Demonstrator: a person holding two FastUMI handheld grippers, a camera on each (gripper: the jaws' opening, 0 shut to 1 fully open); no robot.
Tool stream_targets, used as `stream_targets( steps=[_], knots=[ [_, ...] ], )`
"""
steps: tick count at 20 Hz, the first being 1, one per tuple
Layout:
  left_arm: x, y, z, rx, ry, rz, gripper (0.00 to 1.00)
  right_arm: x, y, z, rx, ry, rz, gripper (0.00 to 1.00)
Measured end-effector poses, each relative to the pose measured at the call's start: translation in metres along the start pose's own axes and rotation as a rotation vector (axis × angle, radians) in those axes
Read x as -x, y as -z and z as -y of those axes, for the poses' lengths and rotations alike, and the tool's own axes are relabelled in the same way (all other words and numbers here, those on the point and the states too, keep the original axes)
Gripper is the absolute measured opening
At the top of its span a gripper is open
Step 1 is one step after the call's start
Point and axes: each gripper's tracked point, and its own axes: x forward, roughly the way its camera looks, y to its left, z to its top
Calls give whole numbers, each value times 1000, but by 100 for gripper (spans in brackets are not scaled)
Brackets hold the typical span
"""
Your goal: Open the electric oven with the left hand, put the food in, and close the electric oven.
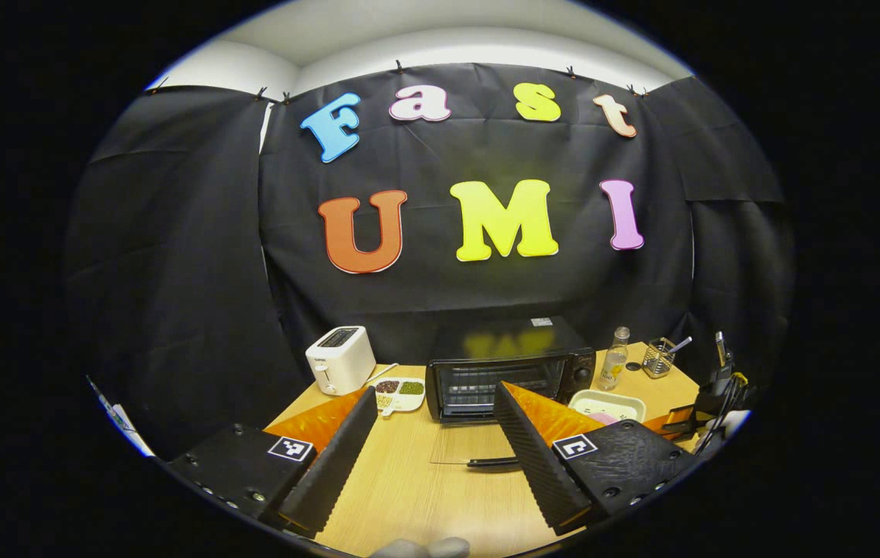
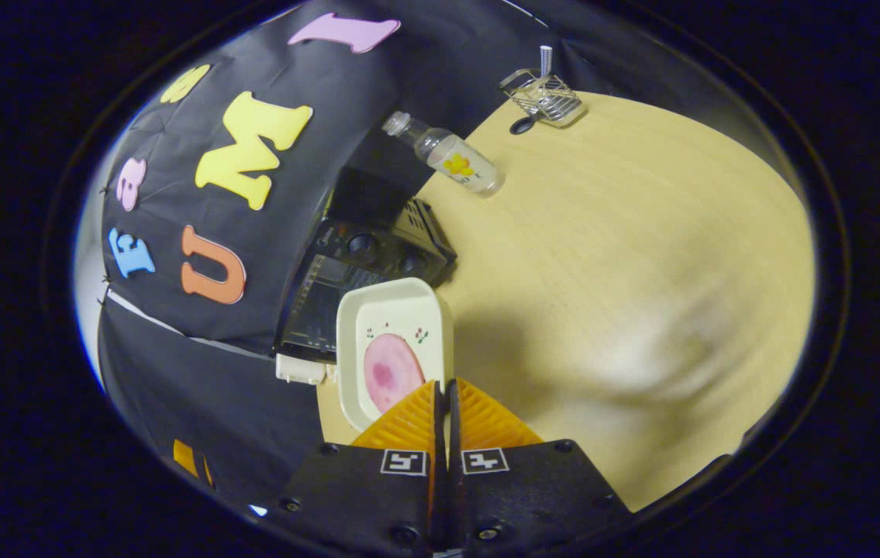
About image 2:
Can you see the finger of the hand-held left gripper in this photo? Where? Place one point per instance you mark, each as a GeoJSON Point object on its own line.
{"type": "Point", "coordinates": [190, 461]}

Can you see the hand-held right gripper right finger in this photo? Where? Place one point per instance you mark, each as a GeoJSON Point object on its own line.
{"type": "Point", "coordinates": [517, 496]}

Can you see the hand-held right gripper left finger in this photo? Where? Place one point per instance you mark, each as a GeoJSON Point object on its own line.
{"type": "Point", "coordinates": [377, 496]}

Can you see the pink ham slice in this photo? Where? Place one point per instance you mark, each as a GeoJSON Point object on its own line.
{"type": "Point", "coordinates": [393, 372]}

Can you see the white square plate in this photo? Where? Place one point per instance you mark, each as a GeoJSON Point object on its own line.
{"type": "Point", "coordinates": [393, 310]}

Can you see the black electric oven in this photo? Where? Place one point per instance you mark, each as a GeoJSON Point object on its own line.
{"type": "Point", "coordinates": [362, 248]}

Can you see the white toaster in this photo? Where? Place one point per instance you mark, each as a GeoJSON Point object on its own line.
{"type": "Point", "coordinates": [300, 370]}

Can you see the clear glass bottle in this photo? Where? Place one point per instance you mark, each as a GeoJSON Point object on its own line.
{"type": "Point", "coordinates": [447, 155]}

